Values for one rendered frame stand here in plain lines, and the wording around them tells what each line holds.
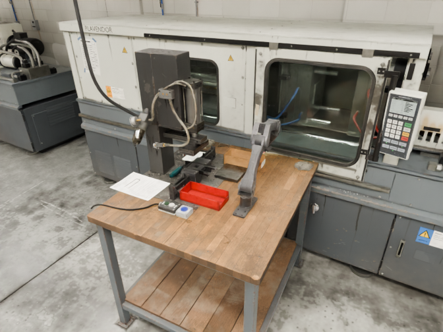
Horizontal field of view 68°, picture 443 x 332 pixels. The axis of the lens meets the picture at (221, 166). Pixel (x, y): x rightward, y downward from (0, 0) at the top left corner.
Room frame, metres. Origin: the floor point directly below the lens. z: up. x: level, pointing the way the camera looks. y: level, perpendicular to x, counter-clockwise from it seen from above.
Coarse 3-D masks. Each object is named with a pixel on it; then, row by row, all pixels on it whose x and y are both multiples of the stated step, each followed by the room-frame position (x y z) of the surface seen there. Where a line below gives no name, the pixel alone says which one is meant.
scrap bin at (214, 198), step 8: (192, 184) 1.62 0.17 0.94; (200, 184) 1.60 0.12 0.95; (184, 192) 1.51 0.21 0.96; (192, 192) 1.59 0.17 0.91; (200, 192) 1.59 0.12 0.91; (208, 192) 1.57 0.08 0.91; (216, 192) 1.55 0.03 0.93; (224, 192) 1.53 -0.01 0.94; (184, 200) 1.51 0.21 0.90; (192, 200) 1.49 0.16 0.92; (200, 200) 1.46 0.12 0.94; (208, 200) 1.44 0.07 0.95; (216, 200) 1.51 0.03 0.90; (224, 200) 1.47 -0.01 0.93; (216, 208) 1.42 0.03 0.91
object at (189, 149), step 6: (168, 132) 1.86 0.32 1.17; (174, 132) 1.86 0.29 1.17; (180, 132) 1.86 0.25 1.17; (192, 132) 1.75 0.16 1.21; (174, 138) 1.80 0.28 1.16; (180, 138) 1.78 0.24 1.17; (186, 138) 1.76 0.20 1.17; (192, 138) 1.74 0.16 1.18; (198, 138) 1.74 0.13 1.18; (204, 138) 1.76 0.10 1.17; (192, 144) 1.73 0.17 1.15; (198, 144) 1.74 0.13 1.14; (204, 144) 1.78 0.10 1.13; (180, 150) 1.70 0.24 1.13; (186, 150) 1.68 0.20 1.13; (192, 150) 1.67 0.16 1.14; (198, 150) 1.71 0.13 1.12
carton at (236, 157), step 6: (228, 150) 2.01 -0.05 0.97; (234, 150) 2.03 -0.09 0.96; (240, 150) 2.01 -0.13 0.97; (228, 156) 1.93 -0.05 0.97; (234, 156) 2.03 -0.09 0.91; (240, 156) 2.01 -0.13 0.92; (246, 156) 1.99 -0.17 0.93; (264, 156) 1.93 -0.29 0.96; (228, 162) 1.93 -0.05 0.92; (234, 162) 1.91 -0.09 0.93; (240, 162) 1.89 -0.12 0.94; (246, 162) 1.87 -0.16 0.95; (264, 162) 1.93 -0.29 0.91; (258, 168) 1.83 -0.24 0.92
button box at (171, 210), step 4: (164, 200) 1.48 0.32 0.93; (168, 200) 1.48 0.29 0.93; (96, 204) 1.50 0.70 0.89; (100, 204) 1.49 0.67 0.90; (104, 204) 1.48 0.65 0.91; (152, 204) 1.47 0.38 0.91; (156, 204) 1.47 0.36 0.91; (160, 204) 1.44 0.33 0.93; (176, 204) 1.44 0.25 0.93; (180, 204) 1.44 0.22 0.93; (116, 208) 1.45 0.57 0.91; (120, 208) 1.44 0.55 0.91; (124, 208) 1.44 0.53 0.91; (136, 208) 1.44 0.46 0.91; (140, 208) 1.44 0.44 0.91; (144, 208) 1.44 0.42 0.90; (160, 208) 1.42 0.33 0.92; (164, 208) 1.41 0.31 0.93; (168, 208) 1.40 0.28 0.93; (172, 208) 1.40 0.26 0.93; (176, 208) 1.41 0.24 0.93; (168, 212) 1.40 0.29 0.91; (172, 212) 1.39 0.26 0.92
